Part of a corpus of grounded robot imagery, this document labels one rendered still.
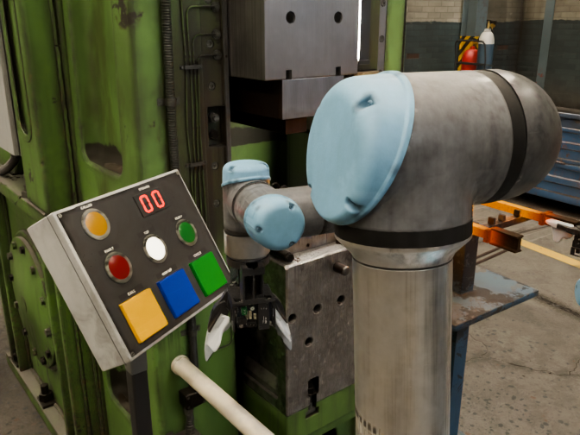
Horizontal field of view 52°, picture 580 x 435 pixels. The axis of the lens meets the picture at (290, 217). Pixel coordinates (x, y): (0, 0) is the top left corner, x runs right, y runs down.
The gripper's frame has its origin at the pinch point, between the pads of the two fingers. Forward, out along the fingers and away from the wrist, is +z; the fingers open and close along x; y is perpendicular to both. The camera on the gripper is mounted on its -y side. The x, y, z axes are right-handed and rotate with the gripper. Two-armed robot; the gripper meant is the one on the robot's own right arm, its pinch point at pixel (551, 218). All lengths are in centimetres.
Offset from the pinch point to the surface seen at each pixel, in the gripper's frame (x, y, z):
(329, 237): -56, 3, 31
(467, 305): -19.4, 26.3, 11.0
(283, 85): -72, -39, 30
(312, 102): -63, -34, 31
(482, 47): 537, -19, 445
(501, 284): 1.5, 26.3, 14.7
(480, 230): -25.8, -0.6, 4.7
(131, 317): -123, -6, 2
